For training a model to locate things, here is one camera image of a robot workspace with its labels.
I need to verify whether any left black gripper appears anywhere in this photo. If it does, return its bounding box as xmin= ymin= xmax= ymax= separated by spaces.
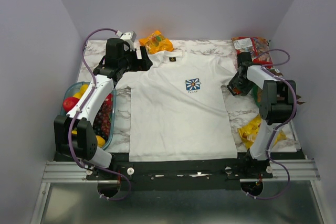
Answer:
xmin=119 ymin=46 xmax=153 ymax=72

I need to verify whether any black brooch display box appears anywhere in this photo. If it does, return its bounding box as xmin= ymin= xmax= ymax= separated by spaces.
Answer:
xmin=227 ymin=85 xmax=249 ymax=96

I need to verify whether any white t-shirt daisy print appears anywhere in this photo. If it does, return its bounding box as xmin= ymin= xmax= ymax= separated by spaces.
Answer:
xmin=117 ymin=51 xmax=237 ymax=162

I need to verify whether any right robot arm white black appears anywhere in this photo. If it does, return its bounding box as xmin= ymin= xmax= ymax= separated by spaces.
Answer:
xmin=227 ymin=52 xmax=297 ymax=178

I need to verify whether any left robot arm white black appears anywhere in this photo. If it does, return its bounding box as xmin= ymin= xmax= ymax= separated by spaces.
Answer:
xmin=54 ymin=38 xmax=152 ymax=179

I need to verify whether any red candy bag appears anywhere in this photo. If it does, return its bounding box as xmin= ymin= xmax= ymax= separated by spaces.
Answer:
xmin=231 ymin=37 xmax=272 ymax=67

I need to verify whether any orange gummy candy bag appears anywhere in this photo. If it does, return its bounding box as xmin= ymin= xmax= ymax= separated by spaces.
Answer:
xmin=139 ymin=30 xmax=174 ymax=54

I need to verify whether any yellow orange fruit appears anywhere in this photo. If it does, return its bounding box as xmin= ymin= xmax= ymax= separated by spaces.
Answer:
xmin=79 ymin=84 xmax=89 ymax=95

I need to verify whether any clear teal fruit container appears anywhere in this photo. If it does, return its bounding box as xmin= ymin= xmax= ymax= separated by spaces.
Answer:
xmin=54 ymin=82 xmax=117 ymax=150

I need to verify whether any yellow Lays chips bag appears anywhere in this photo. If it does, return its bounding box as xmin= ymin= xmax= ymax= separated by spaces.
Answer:
xmin=238 ymin=115 xmax=287 ymax=149

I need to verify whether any yellow banana fruit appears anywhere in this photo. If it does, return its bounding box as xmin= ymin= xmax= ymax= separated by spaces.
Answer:
xmin=73 ymin=92 xmax=82 ymax=100

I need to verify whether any dark red grapes bunch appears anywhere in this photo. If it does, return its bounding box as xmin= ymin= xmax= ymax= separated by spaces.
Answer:
xmin=93 ymin=101 xmax=113 ymax=141

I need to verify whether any red apple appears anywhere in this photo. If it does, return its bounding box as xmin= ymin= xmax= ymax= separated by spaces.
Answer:
xmin=62 ymin=97 xmax=79 ymax=112

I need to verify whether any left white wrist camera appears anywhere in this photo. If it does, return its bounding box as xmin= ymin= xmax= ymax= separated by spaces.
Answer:
xmin=116 ymin=30 xmax=137 ymax=51

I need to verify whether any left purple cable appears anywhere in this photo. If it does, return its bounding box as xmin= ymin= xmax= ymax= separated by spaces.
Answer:
xmin=67 ymin=27 xmax=132 ymax=201

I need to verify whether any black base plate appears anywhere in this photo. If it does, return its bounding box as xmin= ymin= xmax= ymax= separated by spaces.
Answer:
xmin=53 ymin=152 xmax=308 ymax=191

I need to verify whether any aluminium rail frame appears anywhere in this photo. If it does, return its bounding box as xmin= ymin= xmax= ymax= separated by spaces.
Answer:
xmin=30 ymin=159 xmax=332 ymax=223

